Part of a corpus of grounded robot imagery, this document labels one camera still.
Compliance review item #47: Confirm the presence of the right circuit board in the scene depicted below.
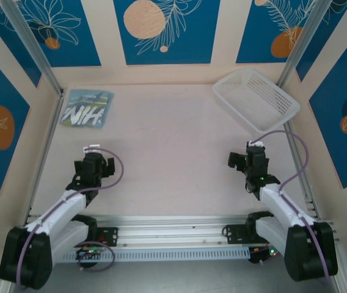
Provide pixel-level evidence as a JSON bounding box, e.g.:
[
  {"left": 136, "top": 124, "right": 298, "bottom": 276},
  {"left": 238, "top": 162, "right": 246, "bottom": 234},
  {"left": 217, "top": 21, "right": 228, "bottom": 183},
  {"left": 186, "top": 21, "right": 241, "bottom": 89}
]
[{"left": 249, "top": 245, "right": 283, "bottom": 265}]

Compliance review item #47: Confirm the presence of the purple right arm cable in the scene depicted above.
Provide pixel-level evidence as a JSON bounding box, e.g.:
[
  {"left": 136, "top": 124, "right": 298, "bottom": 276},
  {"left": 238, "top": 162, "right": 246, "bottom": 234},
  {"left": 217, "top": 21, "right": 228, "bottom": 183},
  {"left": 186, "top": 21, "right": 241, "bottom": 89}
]
[{"left": 251, "top": 130, "right": 333, "bottom": 288}]

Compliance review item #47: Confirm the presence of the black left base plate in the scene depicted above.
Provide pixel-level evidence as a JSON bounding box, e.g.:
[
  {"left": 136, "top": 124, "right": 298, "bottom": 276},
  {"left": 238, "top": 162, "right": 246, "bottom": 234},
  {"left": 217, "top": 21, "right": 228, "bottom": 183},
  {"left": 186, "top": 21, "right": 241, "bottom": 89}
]
[{"left": 93, "top": 227, "right": 119, "bottom": 248}]

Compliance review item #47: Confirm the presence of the left circuit board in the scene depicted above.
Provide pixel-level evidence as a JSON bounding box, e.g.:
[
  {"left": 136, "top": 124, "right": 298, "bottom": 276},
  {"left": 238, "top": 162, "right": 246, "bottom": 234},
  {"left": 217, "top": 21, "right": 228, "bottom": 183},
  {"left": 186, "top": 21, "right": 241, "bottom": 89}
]
[{"left": 76, "top": 247, "right": 104, "bottom": 261}]

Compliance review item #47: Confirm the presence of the circuit board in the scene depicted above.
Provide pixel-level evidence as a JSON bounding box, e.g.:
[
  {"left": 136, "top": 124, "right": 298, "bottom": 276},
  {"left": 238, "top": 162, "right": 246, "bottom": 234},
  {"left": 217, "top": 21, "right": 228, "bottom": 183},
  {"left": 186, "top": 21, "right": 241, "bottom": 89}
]
[
  {"left": 249, "top": 245, "right": 283, "bottom": 265},
  {"left": 76, "top": 247, "right": 104, "bottom": 261}
]

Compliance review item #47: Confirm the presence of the white plastic mesh basket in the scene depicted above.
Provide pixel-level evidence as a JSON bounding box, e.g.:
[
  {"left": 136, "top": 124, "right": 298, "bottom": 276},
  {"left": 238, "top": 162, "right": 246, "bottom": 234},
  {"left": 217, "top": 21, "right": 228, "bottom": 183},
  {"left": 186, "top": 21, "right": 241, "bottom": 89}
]
[{"left": 212, "top": 68, "right": 302, "bottom": 134}]

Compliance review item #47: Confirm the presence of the aluminium corner post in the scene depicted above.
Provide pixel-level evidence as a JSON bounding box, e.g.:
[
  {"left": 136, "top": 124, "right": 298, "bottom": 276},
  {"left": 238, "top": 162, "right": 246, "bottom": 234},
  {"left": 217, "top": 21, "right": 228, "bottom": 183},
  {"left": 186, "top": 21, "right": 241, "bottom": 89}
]
[
  {"left": 0, "top": 0, "right": 67, "bottom": 99},
  {"left": 276, "top": 0, "right": 337, "bottom": 89}
]

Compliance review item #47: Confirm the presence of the grey slotted cable duct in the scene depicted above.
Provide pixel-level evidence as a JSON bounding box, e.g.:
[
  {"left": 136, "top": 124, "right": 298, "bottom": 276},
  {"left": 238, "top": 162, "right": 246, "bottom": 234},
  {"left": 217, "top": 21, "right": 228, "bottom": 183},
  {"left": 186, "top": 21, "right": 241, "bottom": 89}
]
[{"left": 51, "top": 247, "right": 251, "bottom": 264}]

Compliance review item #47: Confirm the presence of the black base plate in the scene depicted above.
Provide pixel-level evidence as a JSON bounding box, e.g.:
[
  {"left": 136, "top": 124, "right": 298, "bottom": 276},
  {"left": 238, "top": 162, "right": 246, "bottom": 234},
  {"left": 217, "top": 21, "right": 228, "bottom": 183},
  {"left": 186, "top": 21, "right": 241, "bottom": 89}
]
[
  {"left": 93, "top": 227, "right": 119, "bottom": 248},
  {"left": 224, "top": 224, "right": 255, "bottom": 245}
]

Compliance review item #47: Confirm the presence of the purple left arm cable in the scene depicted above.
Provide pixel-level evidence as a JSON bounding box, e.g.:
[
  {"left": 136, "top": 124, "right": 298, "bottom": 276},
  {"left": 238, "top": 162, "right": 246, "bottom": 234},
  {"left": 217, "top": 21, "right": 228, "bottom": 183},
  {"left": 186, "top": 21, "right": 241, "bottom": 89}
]
[{"left": 16, "top": 148, "right": 125, "bottom": 289}]

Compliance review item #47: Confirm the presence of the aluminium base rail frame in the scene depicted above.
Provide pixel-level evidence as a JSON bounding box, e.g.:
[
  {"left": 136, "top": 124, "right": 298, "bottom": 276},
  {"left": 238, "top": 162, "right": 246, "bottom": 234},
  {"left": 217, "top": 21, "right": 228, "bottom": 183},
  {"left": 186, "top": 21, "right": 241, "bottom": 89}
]
[{"left": 4, "top": 215, "right": 341, "bottom": 253}]

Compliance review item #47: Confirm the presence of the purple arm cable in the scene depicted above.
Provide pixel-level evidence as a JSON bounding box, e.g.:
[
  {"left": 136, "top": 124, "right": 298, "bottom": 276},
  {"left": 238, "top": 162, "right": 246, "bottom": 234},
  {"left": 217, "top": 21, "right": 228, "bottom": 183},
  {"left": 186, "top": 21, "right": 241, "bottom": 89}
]
[
  {"left": 16, "top": 148, "right": 125, "bottom": 289},
  {"left": 251, "top": 130, "right": 333, "bottom": 288}
]

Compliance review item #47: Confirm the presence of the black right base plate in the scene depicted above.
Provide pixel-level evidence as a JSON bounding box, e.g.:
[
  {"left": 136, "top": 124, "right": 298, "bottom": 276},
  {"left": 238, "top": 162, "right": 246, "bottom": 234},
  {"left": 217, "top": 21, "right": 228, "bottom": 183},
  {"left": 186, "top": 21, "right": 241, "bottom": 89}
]
[{"left": 224, "top": 224, "right": 255, "bottom": 245}]

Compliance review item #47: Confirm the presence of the light blue printed t-shirt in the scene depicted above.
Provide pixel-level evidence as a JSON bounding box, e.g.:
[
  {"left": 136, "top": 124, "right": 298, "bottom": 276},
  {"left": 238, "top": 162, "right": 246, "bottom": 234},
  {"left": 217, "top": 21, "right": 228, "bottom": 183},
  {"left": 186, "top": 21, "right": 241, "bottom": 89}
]
[{"left": 59, "top": 89, "right": 115, "bottom": 130}]

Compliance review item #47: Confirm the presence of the grey metal sheet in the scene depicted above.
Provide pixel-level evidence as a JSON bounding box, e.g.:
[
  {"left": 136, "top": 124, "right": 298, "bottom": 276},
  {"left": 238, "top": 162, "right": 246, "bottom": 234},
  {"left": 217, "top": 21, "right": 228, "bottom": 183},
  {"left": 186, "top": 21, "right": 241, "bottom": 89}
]
[{"left": 8, "top": 261, "right": 341, "bottom": 293}]

